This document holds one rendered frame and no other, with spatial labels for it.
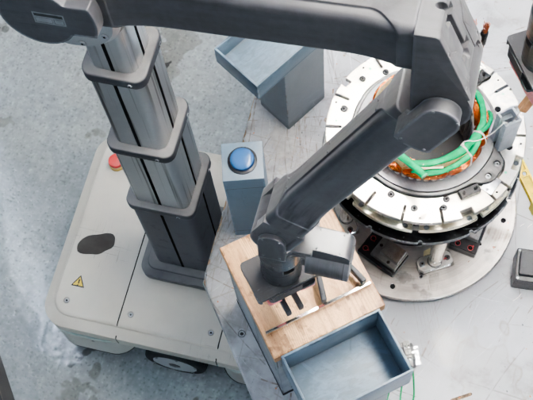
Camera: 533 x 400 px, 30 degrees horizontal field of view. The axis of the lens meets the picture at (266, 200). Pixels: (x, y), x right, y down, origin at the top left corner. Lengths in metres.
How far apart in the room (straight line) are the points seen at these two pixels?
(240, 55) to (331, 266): 0.60
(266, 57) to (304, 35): 0.87
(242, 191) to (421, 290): 0.38
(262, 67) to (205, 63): 1.22
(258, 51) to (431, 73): 0.91
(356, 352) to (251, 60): 0.54
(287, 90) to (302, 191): 0.72
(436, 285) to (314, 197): 0.73
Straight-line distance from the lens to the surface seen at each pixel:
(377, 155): 1.04
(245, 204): 1.75
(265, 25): 0.91
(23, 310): 2.77
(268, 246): 1.24
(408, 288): 1.83
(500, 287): 1.87
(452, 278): 1.84
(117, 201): 2.53
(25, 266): 2.81
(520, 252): 1.84
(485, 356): 1.83
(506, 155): 1.62
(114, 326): 2.43
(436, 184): 1.58
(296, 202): 1.16
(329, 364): 1.60
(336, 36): 0.89
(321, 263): 1.29
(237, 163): 1.65
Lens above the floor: 2.54
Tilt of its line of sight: 67 degrees down
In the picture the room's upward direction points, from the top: 9 degrees counter-clockwise
